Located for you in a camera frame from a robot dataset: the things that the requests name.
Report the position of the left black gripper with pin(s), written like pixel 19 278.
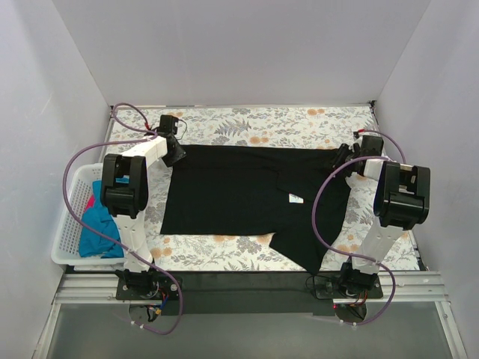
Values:
pixel 173 152

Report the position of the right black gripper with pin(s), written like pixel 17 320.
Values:
pixel 343 156

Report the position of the black t shirt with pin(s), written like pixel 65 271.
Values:
pixel 252 191

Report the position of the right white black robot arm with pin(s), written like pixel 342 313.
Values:
pixel 402 200

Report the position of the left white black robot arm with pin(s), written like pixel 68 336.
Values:
pixel 125 194

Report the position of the floral tablecloth mat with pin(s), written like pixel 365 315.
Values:
pixel 314 127

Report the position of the pink t shirt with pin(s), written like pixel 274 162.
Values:
pixel 90 203

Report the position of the blue t shirt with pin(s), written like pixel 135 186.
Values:
pixel 98 218

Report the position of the white plastic laundry basket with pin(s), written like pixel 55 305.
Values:
pixel 65 249

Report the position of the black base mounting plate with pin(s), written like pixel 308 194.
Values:
pixel 240 292

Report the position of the aluminium frame rail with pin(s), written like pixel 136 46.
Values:
pixel 101 288

